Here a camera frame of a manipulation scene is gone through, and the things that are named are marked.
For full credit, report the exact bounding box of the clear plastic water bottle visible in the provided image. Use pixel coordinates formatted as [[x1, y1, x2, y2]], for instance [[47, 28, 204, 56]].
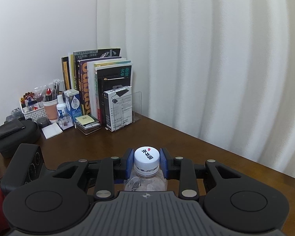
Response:
[[124, 165, 168, 192]]

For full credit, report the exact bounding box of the white bottle cap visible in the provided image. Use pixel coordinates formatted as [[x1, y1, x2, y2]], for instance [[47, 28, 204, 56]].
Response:
[[134, 146, 160, 171]]

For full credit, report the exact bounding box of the small white bottle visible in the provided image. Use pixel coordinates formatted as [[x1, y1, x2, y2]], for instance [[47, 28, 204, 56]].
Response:
[[56, 94, 67, 121]]

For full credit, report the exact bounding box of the metal tin with sticky notes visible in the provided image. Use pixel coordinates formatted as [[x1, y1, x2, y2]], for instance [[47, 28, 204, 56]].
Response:
[[74, 114, 101, 135]]

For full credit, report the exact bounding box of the clear acrylic bookend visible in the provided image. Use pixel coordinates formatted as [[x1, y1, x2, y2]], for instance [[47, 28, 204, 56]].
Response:
[[112, 90, 142, 131]]

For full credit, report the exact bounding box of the white product box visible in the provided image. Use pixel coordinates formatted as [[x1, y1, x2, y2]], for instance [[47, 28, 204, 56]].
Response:
[[103, 86, 133, 132]]

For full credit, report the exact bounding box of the white notepad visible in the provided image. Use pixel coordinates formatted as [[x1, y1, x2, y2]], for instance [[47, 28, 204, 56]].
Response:
[[42, 123, 63, 139]]

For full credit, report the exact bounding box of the blue white carton box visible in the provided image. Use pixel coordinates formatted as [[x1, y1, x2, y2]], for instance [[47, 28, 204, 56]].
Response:
[[64, 89, 83, 124]]

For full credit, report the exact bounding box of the pink paper cup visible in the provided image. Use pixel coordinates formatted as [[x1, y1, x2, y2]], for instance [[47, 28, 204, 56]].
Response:
[[43, 99, 58, 123]]

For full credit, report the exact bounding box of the black book green title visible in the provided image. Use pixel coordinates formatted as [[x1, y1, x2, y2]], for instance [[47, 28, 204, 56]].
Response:
[[95, 62, 133, 125]]

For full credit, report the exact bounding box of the white storage basket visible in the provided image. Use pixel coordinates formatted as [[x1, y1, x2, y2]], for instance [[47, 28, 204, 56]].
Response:
[[19, 102, 47, 122]]

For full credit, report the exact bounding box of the purple orange book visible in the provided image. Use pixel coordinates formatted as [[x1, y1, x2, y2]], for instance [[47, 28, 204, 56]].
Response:
[[77, 56, 122, 114]]

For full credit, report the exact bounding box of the dark brown yellow book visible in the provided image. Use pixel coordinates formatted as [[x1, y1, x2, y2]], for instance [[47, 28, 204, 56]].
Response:
[[61, 56, 71, 90]]

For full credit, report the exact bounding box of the black zip pouch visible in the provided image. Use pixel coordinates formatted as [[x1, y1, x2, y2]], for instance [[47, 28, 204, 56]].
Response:
[[0, 119, 40, 158]]

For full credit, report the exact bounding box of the tall black magazine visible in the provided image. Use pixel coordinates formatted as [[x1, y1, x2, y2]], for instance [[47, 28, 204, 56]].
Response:
[[73, 48, 121, 91]]

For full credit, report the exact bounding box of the white curtain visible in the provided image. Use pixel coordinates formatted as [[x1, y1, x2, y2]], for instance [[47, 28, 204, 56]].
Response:
[[97, 0, 295, 177]]

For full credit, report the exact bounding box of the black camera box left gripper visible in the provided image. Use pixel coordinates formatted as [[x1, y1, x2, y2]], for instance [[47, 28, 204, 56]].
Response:
[[0, 144, 53, 196]]

